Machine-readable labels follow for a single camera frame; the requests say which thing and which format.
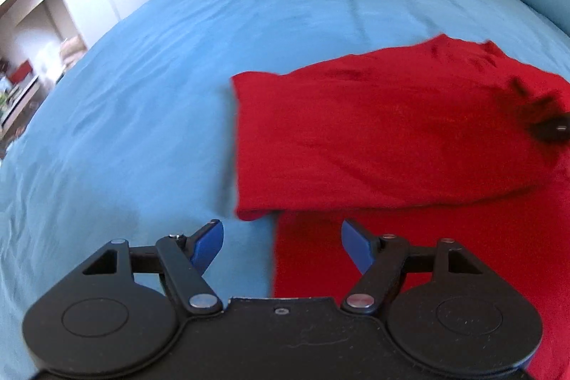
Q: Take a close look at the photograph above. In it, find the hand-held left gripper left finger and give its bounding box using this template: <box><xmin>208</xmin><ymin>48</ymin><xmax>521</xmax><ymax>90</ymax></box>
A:
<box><xmin>81</xmin><ymin>220</ymin><xmax>224</xmax><ymax>314</ymax></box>

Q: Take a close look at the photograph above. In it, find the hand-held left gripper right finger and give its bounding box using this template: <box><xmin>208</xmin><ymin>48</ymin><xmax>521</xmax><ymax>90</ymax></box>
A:
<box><xmin>341</xmin><ymin>219</ymin><xmax>486</xmax><ymax>314</ymax></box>

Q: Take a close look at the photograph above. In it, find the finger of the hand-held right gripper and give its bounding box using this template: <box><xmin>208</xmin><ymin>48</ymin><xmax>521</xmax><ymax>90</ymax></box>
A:
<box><xmin>499</xmin><ymin>77</ymin><xmax>570</xmax><ymax>153</ymax></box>

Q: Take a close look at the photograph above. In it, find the red garment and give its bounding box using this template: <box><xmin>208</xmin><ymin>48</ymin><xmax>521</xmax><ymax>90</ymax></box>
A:
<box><xmin>230</xmin><ymin>34</ymin><xmax>570</xmax><ymax>380</ymax></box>

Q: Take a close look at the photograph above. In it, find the bed with blue sheet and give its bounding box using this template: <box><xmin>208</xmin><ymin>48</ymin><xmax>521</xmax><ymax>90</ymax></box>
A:
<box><xmin>0</xmin><ymin>0</ymin><xmax>570</xmax><ymax>380</ymax></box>

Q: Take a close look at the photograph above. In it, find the red box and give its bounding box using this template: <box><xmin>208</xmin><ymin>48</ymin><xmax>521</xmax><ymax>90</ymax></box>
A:
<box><xmin>8</xmin><ymin>59</ymin><xmax>35</xmax><ymax>86</ymax></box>

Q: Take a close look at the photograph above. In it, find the white shelf unit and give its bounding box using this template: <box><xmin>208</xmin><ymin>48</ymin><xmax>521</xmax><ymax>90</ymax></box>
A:
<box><xmin>0</xmin><ymin>0</ymin><xmax>92</xmax><ymax>151</ymax></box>

